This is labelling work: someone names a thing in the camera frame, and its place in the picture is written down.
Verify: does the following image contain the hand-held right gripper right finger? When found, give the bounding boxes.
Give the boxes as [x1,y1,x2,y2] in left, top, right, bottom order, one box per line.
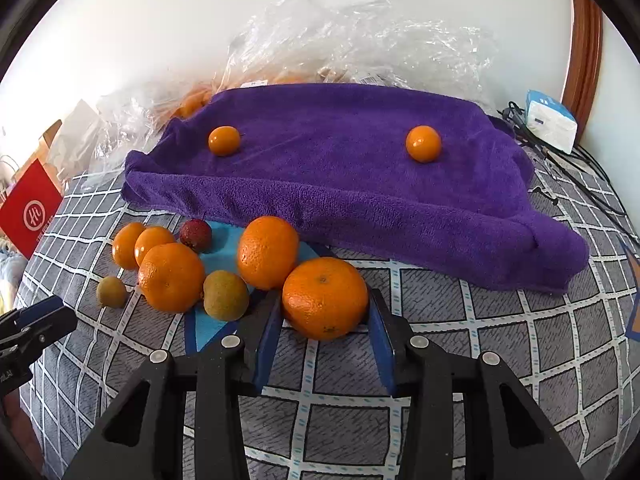
[368,289,586,480]

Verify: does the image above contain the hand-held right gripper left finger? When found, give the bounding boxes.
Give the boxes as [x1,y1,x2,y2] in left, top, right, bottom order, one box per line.
[62,289,285,480]

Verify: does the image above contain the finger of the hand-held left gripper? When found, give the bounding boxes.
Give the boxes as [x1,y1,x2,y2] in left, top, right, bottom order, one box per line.
[19,304,79,355]
[0,295,66,334]

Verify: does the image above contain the small brown green kiwi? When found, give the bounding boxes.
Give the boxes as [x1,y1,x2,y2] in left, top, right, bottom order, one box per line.
[96,276,128,308]

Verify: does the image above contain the large orange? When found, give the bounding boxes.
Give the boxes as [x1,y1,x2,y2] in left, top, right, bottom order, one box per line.
[281,256,370,342]
[236,216,301,291]
[137,242,207,314]

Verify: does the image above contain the small orange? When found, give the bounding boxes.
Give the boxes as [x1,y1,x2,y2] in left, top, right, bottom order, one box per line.
[405,125,443,163]
[208,126,242,157]
[134,226,176,266]
[111,222,147,271]

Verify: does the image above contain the red round fruit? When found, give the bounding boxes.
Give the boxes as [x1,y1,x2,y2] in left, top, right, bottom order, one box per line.
[179,218,213,253]

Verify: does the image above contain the grey checked bedsheet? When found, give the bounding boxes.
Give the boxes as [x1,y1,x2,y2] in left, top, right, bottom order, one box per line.
[12,160,640,480]

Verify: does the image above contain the red paper bag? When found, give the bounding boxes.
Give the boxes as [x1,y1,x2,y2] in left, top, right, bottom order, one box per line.
[0,157,66,258]

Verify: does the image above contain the purple towel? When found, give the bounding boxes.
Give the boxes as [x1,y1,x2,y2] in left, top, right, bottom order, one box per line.
[122,82,591,296]

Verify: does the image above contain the brown cardboard box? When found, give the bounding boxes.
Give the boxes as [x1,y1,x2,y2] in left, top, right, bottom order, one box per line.
[20,120,63,171]

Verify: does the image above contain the white plastic bag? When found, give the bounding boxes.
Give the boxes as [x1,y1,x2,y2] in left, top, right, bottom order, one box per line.
[50,99,108,181]

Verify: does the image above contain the heap of bagged oranges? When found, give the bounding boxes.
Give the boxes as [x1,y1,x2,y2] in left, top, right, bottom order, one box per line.
[172,87,213,118]

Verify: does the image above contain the blue white tissue pack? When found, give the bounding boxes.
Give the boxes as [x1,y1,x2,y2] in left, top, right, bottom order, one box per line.
[525,89,578,155]

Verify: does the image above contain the large clear plastic bag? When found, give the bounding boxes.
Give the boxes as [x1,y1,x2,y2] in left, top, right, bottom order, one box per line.
[220,0,501,111]

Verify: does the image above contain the black cable bundle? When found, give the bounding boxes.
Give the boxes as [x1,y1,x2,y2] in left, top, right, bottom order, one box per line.
[497,102,631,233]

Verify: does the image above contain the wooden door frame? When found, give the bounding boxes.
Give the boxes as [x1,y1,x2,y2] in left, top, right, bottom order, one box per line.
[560,0,606,136]

